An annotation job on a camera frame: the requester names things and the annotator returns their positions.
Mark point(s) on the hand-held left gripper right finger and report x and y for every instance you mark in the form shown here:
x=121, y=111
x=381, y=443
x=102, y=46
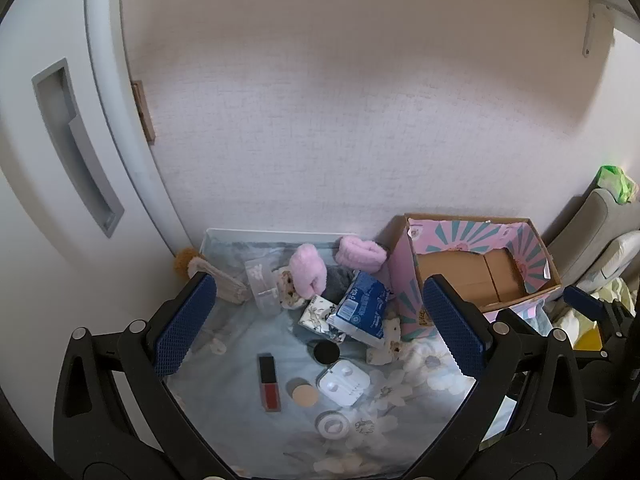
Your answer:
x=457, y=330

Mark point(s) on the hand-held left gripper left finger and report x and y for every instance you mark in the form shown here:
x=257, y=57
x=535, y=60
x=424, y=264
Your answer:
x=185, y=325

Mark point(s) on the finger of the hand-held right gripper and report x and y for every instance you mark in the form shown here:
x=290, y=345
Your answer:
x=580, y=297

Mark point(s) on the pink printed cardboard box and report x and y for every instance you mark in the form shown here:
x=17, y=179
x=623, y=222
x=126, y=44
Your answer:
x=450, y=270

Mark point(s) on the red lipstick tube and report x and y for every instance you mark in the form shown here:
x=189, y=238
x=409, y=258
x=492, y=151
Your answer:
x=270, y=385

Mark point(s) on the pink fluffy hairband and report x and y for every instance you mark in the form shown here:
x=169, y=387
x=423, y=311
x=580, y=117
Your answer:
x=307, y=270
x=360, y=252

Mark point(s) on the beige round powder puff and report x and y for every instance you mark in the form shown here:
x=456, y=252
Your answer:
x=305, y=395

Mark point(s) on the clear tape roll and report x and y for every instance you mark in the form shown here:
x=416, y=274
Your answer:
x=321, y=425

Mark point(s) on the white desktop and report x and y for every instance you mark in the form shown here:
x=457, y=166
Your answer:
x=280, y=232

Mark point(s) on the yellow object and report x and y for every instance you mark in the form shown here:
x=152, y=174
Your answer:
x=587, y=340

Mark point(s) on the pale green floral bedding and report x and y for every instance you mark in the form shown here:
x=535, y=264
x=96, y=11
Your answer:
x=622, y=292

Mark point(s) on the grey chair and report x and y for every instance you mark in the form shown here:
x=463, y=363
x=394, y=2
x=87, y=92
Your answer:
x=585, y=240

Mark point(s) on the brown fuzzy ball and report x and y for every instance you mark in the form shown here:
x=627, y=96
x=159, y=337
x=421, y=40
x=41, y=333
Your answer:
x=182, y=260

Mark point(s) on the clear plastic container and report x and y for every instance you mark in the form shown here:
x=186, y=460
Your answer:
x=262, y=285

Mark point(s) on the blue tissue pack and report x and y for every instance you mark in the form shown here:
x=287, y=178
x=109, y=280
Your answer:
x=362, y=310

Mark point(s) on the small bear plush toy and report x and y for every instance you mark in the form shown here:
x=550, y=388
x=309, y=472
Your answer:
x=287, y=290

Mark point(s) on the green plastic bag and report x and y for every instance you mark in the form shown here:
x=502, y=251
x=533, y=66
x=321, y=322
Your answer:
x=617, y=182

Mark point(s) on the white earphone case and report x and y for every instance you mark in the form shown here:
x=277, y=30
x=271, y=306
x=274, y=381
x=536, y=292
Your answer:
x=345, y=382

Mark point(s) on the dark grey cloth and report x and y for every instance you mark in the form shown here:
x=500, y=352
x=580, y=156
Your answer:
x=336, y=282

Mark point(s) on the floral patterned small packet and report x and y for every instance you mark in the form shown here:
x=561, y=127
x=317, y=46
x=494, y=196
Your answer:
x=317, y=317

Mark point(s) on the white wardrobe door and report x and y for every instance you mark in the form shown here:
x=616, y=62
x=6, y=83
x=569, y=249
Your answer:
x=50, y=210

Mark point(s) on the small wooden wall block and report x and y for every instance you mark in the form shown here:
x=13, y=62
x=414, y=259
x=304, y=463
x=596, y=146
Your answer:
x=144, y=110

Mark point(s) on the white shelf bracket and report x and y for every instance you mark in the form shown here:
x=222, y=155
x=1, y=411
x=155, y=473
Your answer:
x=594, y=25

